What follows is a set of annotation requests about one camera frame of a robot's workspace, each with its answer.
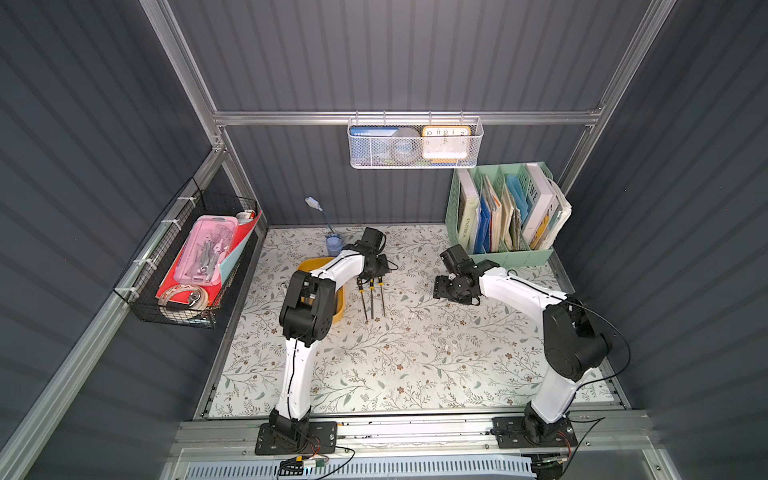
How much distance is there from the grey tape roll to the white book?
0.43 m

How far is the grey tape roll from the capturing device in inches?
34.6

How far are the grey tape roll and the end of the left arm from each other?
0.24m

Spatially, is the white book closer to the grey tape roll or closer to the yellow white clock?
the yellow white clock

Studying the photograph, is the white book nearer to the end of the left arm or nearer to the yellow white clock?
the yellow white clock

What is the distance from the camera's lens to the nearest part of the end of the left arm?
2.62 ft

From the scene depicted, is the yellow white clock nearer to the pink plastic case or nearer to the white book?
A: the white book

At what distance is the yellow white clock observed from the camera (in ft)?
2.94

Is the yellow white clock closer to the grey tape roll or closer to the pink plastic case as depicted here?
the grey tape roll

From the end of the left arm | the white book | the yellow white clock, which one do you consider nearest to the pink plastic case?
the end of the left arm

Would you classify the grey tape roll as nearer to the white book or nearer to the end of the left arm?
the end of the left arm

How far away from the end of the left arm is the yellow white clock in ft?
0.93

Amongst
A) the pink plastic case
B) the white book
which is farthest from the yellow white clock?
the pink plastic case

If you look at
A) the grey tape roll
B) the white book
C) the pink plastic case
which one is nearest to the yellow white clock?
the grey tape roll

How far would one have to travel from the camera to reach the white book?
0.96 metres
